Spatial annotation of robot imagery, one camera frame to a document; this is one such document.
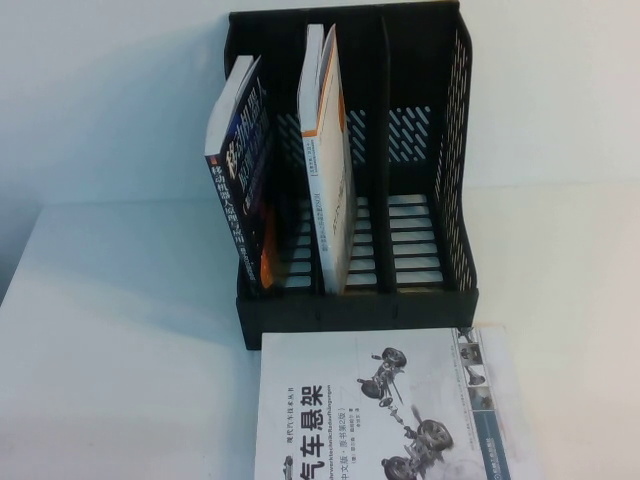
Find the white orange ROS2 book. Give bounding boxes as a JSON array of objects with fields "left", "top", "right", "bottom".
[{"left": 296, "top": 22, "right": 360, "bottom": 297}]

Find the dark mobile robot book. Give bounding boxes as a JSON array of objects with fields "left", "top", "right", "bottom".
[{"left": 202, "top": 53, "right": 282, "bottom": 292}]

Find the black plastic book stand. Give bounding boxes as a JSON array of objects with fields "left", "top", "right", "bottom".
[{"left": 222, "top": 0, "right": 481, "bottom": 354}]

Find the white car suspension book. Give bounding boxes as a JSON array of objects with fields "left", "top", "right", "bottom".
[{"left": 253, "top": 323, "right": 547, "bottom": 480}]

